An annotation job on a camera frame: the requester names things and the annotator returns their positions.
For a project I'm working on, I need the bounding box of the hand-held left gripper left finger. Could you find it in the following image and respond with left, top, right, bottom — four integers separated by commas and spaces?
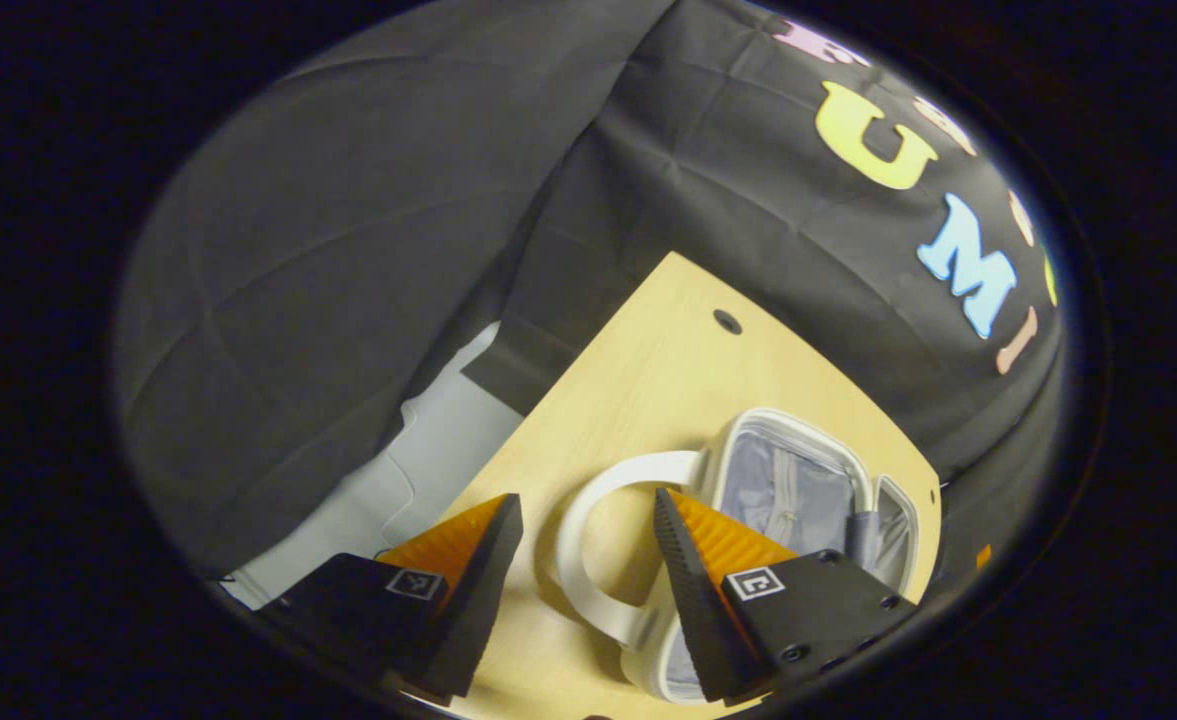
261, 492, 526, 701

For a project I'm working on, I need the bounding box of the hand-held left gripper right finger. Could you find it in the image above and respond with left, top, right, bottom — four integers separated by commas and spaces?
652, 487, 919, 707

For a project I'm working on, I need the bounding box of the white suitcase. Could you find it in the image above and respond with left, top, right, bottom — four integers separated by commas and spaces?
555, 406, 943, 707

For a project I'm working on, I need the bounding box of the black backdrop cloth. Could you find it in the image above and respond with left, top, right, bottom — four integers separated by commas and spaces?
113, 0, 1069, 601

